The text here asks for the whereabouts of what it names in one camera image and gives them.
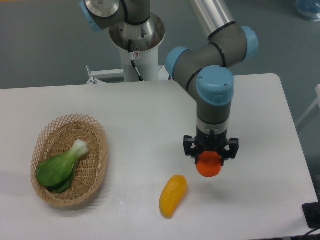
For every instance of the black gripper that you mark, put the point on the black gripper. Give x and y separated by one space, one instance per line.
203 142

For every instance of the orange toy orange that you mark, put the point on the orange toy orange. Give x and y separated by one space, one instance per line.
209 164

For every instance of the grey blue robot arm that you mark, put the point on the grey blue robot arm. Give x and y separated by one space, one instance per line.
204 73

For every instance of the woven wicker basket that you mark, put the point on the woven wicker basket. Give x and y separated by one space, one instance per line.
57 138

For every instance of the yellow toy mango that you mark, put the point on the yellow toy mango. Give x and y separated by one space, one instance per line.
172 195

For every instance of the black device at edge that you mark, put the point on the black device at edge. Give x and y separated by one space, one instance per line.
311 213

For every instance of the green toy bok choy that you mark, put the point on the green toy bok choy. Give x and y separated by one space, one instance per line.
56 174

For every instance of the blue plastic bag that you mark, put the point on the blue plastic bag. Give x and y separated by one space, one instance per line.
309 9

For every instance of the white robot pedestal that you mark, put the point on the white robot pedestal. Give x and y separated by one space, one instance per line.
138 47

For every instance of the white frame at right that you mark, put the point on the white frame at right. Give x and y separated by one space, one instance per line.
310 111

